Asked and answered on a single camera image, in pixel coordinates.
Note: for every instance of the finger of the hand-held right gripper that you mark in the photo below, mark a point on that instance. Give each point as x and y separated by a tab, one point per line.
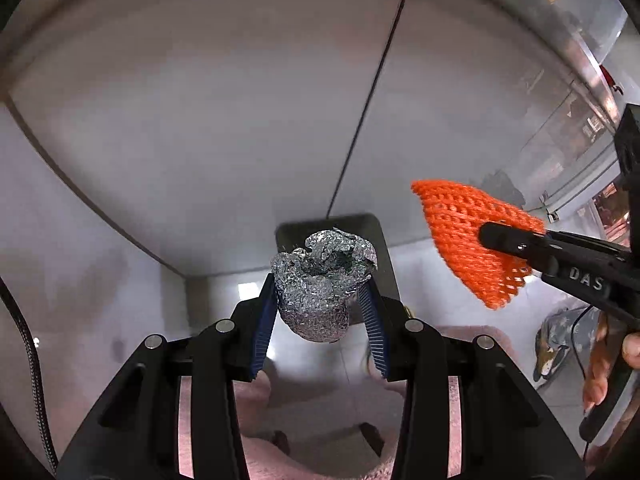
515	245
590	246

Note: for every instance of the glass sliding door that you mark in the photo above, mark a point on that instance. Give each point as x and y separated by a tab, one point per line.
565	150

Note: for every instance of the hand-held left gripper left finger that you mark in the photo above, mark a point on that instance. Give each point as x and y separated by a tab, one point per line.
262	330

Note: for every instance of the grey star-patterned slipper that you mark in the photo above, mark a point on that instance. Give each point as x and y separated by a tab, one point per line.
555	340

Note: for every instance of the dark trash bin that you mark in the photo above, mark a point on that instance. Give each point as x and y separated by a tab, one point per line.
360	225

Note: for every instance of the pink fuzzy cloth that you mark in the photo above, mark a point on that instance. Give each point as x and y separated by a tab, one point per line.
260	460

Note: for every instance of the person's right hand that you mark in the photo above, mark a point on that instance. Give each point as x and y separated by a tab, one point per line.
596	370

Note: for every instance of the white base cabinet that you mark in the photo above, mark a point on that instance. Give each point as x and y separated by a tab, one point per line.
200	135

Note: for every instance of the orange foam fruit net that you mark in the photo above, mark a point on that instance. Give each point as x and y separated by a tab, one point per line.
450	220

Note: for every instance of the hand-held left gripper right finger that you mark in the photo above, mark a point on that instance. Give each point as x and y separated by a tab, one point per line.
375	335

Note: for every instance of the aluminium foil ball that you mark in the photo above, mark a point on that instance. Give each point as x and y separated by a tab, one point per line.
315	305

